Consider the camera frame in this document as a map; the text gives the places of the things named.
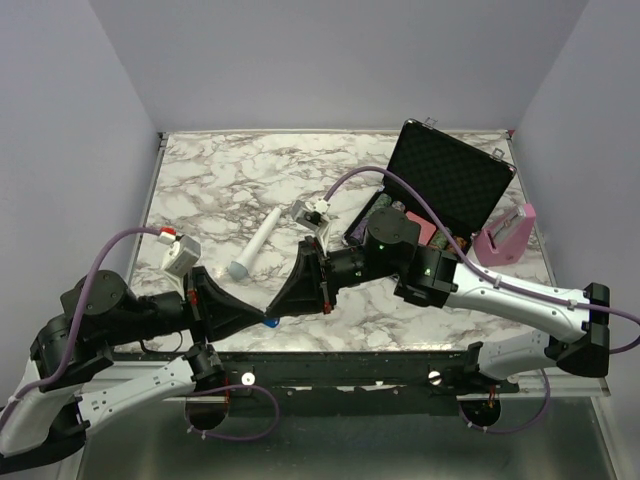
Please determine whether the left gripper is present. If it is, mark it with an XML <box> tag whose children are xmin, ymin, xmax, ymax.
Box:
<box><xmin>106</xmin><ymin>265</ymin><xmax>267</xmax><ymax>349</ymax></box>

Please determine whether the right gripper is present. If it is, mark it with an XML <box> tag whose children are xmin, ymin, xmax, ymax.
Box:
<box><xmin>267</xmin><ymin>238</ymin><xmax>400</xmax><ymax>320</ymax></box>

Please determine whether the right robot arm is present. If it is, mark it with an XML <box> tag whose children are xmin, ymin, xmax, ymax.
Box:
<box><xmin>266</xmin><ymin>207</ymin><xmax>613</xmax><ymax>392</ymax></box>

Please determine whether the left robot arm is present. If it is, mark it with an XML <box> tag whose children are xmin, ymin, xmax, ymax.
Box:
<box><xmin>1</xmin><ymin>267</ymin><xmax>264</xmax><ymax>473</ymax></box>

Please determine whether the white cylindrical tube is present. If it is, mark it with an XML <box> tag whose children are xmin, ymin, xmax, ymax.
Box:
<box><xmin>228</xmin><ymin>207</ymin><xmax>282</xmax><ymax>282</ymax></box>

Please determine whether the black poker chip case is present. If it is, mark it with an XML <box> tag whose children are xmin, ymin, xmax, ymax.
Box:
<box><xmin>342</xmin><ymin>117</ymin><xmax>518</xmax><ymax>264</ymax></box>

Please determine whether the pink card holder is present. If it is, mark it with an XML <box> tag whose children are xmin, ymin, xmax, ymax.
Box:
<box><xmin>473</xmin><ymin>203</ymin><xmax>536</xmax><ymax>267</ymax></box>

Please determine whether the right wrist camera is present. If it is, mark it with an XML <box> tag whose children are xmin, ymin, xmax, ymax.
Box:
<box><xmin>290</xmin><ymin>198</ymin><xmax>331</xmax><ymax>255</ymax></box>

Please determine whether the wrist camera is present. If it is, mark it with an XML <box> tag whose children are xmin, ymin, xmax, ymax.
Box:
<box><xmin>290</xmin><ymin>198</ymin><xmax>331</xmax><ymax>255</ymax></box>
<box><xmin>159</xmin><ymin>232</ymin><xmax>201</xmax><ymax>298</ymax></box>

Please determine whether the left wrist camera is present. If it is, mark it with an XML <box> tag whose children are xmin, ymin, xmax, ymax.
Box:
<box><xmin>159</xmin><ymin>232</ymin><xmax>201</xmax><ymax>298</ymax></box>

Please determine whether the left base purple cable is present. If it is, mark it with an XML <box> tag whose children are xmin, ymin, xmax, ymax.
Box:
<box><xmin>185</xmin><ymin>382</ymin><xmax>280</xmax><ymax>442</ymax></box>

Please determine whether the aluminium frame rail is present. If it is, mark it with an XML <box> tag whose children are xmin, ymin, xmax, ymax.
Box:
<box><xmin>507</xmin><ymin>368</ymin><xmax>611</xmax><ymax>398</ymax></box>

